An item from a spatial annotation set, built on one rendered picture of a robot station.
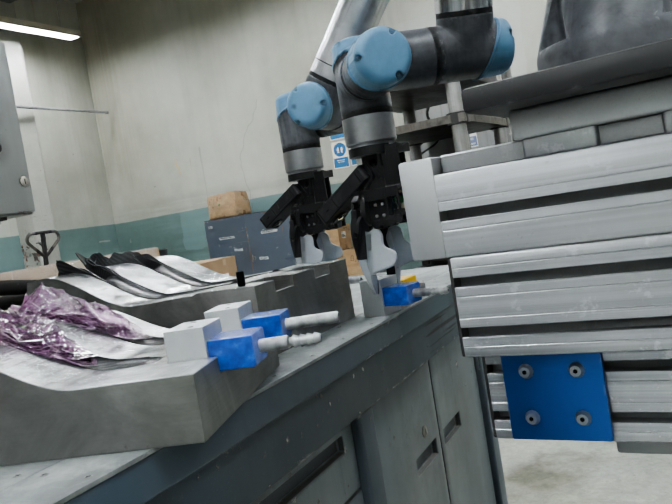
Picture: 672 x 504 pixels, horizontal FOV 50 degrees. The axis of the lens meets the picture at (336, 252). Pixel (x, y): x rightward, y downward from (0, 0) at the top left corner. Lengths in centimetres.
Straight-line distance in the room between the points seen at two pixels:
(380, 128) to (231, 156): 797
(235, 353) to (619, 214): 33
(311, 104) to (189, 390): 72
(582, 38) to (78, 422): 49
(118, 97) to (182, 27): 137
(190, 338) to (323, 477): 40
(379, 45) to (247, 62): 798
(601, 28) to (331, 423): 59
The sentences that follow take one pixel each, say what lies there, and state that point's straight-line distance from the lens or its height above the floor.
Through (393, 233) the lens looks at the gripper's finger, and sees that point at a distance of 108.
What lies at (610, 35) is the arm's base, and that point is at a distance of 60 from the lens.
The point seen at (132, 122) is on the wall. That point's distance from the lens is 998.
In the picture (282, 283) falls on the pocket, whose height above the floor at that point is 88.
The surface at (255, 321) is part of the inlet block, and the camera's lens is 73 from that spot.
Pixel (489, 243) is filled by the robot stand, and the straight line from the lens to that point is 63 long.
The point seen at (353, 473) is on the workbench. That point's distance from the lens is 105.
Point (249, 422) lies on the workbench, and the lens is 72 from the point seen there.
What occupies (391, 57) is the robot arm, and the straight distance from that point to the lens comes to 93.
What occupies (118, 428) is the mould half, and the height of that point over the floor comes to 82.
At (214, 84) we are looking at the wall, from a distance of 915.
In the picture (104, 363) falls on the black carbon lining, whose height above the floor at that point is 86.
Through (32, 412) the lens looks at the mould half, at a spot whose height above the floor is 84.
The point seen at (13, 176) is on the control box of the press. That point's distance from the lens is 178.
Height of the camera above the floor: 96
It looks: 3 degrees down
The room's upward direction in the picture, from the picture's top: 9 degrees counter-clockwise
